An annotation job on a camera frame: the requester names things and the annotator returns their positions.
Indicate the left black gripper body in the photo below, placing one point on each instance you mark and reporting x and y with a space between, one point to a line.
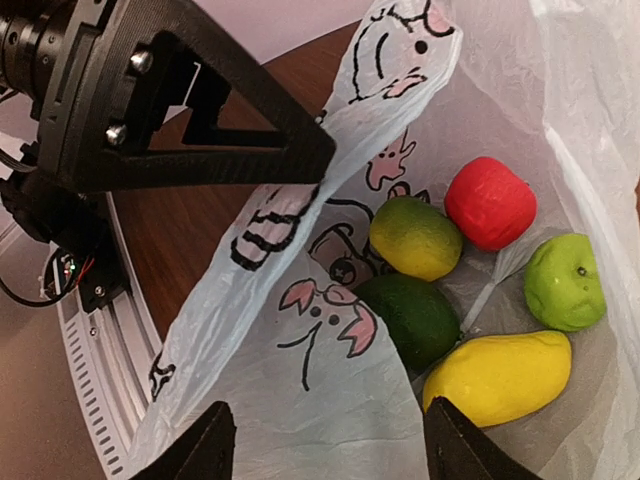
102 75

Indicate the yellow green lemon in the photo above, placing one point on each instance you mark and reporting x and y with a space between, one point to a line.
415 238

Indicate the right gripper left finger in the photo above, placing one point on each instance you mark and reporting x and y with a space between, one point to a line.
204 452

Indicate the red fruit in bag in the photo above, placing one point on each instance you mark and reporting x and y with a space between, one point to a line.
490 204

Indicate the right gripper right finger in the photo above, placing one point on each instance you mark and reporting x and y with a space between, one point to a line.
458 449

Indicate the green fruit in bag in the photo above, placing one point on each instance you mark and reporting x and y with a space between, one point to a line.
421 321

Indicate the green apple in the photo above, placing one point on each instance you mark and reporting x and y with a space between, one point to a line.
562 286

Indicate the aluminium front rail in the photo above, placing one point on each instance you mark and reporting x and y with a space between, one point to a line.
109 353

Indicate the yellow mango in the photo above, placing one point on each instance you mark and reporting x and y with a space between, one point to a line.
497 379

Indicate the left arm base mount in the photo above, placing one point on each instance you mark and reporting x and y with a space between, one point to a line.
79 224

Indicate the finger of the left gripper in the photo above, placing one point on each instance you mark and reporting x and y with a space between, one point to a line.
302 160
240 55

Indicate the light blue printed plastic bag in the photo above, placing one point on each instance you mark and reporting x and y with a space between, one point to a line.
274 329

